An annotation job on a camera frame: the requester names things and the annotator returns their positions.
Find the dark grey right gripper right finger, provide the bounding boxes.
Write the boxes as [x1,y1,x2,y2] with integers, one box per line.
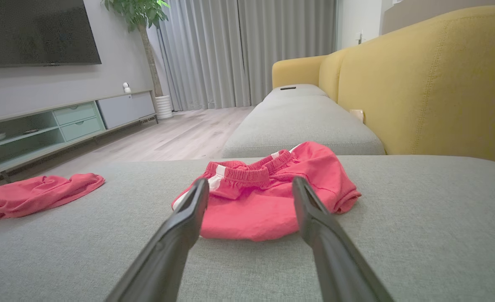
[292,176,395,302]

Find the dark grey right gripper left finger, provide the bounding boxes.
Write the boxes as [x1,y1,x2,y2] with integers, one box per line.
[105,178,210,302]

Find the red shorts with white stripes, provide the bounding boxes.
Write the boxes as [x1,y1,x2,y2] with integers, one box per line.
[171,141,362,242]

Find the red shirt with white trim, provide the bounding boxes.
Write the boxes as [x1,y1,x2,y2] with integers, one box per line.
[0,173,106,229]

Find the large grey sofa chaise cushion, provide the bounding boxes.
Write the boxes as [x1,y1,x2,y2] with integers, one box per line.
[0,155,495,302]

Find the grey sofa seat cushion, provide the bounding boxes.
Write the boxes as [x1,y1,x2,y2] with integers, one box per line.
[222,95,386,159]
[263,84,330,102]

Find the grey and green TV cabinet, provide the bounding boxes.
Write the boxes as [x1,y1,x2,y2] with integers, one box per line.
[0,89,159,185]

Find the yellow sofa backrest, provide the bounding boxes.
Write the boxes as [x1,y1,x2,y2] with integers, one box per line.
[272,5,495,168]

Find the grey pleated curtain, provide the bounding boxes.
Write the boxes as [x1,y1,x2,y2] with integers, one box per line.
[147,0,338,112]

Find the green potted tree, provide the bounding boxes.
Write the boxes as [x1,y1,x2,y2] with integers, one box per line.
[101,0,170,98]

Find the black flat screen television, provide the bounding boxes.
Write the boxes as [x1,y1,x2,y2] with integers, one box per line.
[0,0,102,69]

